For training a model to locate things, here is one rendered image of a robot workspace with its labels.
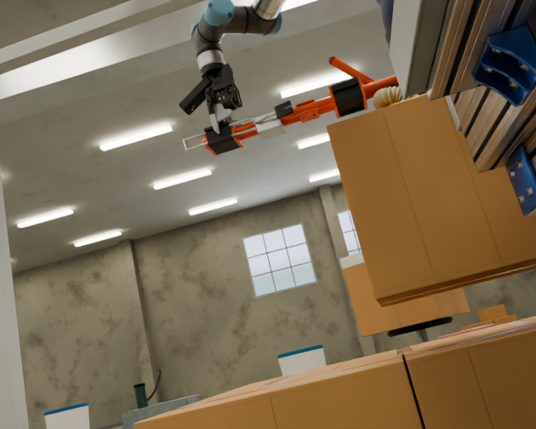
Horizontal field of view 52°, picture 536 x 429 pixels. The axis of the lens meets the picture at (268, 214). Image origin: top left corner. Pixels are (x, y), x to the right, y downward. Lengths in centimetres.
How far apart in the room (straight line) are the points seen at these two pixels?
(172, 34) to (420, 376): 466
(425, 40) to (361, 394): 75
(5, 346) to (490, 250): 330
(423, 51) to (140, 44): 495
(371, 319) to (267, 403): 161
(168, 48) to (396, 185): 439
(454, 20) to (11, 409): 366
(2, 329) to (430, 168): 326
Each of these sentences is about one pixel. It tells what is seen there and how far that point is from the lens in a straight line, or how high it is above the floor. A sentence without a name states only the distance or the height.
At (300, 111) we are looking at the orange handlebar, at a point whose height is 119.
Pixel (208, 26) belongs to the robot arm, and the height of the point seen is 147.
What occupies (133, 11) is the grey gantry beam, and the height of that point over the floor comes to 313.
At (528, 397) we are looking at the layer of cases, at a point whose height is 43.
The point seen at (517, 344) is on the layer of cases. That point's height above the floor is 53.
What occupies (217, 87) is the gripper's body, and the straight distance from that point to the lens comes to 153.
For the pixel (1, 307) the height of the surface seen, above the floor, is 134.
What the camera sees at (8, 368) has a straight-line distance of 396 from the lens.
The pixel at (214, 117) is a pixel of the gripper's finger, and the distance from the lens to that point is 147.
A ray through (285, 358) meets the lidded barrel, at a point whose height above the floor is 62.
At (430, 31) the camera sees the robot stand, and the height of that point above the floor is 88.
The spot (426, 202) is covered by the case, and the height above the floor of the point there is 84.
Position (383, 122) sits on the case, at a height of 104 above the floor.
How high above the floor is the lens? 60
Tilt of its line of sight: 15 degrees up
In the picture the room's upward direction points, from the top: 14 degrees counter-clockwise
